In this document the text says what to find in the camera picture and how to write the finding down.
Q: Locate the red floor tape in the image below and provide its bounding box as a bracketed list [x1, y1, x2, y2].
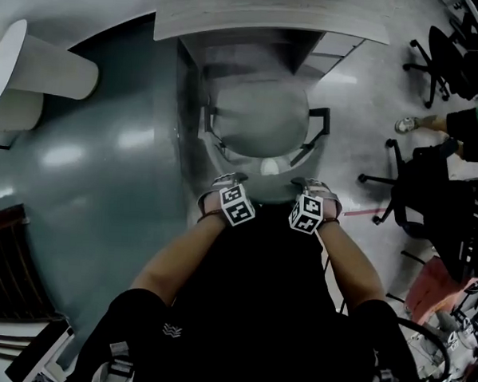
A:
[341, 206, 388, 219]

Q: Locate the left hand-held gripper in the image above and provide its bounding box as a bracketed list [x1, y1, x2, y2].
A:
[196, 171, 259, 230]

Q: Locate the person's left forearm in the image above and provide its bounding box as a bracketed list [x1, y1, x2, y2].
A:
[128, 192, 228, 311]

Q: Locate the grey wooden desk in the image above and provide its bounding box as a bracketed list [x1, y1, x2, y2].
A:
[145, 0, 393, 187]

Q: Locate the black cable loop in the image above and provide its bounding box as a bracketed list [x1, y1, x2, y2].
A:
[391, 317, 456, 382]

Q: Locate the dark wooden slatted bench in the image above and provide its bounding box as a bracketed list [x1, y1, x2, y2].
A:
[0, 202, 77, 327]

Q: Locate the black office chair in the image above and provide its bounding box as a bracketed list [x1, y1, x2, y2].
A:
[400, 22, 478, 112]
[352, 132, 478, 284]

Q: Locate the person's black shirt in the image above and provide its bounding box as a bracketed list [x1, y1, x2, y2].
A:
[67, 193, 429, 382]

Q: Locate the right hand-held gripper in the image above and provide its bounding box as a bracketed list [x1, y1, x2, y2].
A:
[287, 177, 345, 236]

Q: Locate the grey harness strap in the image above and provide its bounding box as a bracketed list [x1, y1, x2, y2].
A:
[371, 366, 395, 382]
[106, 340, 136, 380]

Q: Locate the white round pedestal table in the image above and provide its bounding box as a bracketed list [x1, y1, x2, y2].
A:
[0, 17, 103, 114]

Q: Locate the grey office chair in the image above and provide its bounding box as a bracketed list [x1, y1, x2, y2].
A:
[194, 75, 334, 210]

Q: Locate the black flat panel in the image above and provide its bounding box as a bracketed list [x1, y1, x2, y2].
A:
[4, 317, 77, 382]

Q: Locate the person's right forearm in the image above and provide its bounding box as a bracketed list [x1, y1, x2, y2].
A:
[313, 202, 394, 319]

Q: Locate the white cylindrical stool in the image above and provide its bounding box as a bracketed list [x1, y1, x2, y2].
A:
[0, 88, 45, 133]

